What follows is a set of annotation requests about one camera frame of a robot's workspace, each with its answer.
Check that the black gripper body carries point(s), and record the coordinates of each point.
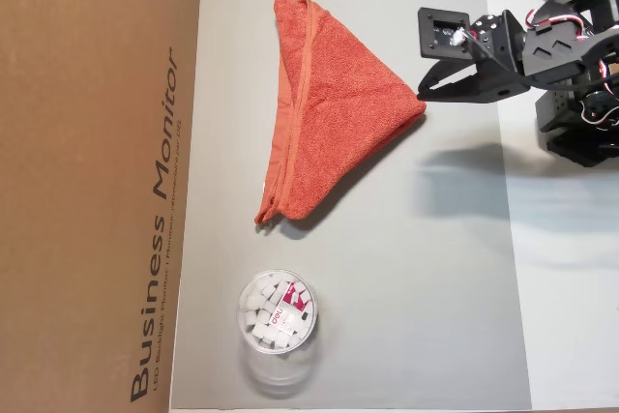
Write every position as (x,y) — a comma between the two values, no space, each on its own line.
(476,85)

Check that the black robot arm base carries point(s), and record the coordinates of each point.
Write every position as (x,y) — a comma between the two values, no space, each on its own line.
(580,152)

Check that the orange terry towel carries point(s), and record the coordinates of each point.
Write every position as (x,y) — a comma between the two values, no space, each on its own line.
(338,108)

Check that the clear plastic jar with erasers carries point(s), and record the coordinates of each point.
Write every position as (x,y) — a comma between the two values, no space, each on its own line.
(290,360)

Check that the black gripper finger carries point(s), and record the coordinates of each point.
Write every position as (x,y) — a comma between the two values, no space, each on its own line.
(464,94)
(428,79)

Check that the red white label card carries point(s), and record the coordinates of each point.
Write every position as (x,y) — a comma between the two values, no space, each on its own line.
(290,311)

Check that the brown Business Monitor cardboard box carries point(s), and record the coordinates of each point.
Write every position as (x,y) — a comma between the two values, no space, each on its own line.
(72,190)

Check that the grey table mat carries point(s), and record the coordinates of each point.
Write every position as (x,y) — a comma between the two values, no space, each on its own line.
(387,335)

